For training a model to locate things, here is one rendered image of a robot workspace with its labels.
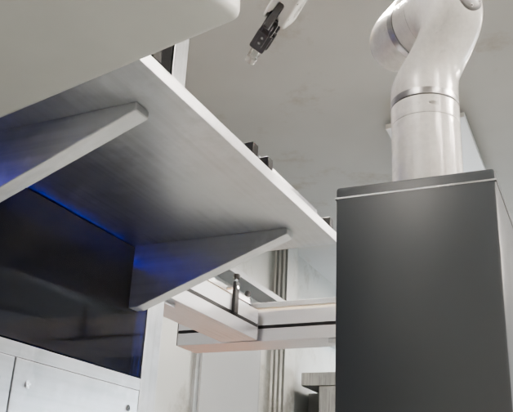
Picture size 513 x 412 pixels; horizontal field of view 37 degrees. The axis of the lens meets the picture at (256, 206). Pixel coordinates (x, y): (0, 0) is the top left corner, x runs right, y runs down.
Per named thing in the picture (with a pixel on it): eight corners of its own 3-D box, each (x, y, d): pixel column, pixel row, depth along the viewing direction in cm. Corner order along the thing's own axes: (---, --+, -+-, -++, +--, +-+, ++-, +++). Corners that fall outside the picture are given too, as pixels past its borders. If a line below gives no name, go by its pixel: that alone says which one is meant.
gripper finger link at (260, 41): (275, 29, 144) (257, 57, 147) (280, 26, 146) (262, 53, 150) (261, 20, 144) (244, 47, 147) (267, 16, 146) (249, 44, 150)
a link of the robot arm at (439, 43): (426, 132, 143) (421, 26, 152) (502, 91, 128) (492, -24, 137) (376, 114, 137) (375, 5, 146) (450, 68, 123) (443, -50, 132)
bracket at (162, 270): (127, 307, 151) (135, 245, 155) (136, 311, 153) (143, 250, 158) (284, 295, 136) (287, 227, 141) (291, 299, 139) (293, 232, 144)
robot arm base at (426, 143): (494, 219, 133) (487, 126, 140) (477, 176, 117) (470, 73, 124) (388, 230, 140) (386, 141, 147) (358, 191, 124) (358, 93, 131)
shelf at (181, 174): (-137, 125, 110) (-134, 114, 111) (134, 266, 168) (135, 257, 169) (138, 58, 90) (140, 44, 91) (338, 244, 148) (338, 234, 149)
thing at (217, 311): (131, 275, 169) (139, 210, 175) (76, 281, 176) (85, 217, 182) (261, 340, 226) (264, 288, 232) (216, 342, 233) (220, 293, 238)
